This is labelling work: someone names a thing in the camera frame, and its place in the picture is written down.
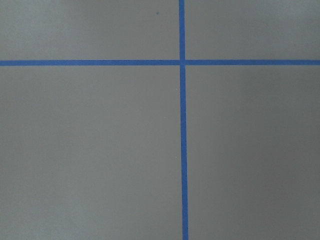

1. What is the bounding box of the brown paper table cover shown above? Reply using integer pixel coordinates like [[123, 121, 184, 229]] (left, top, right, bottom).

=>
[[0, 0, 320, 240]]

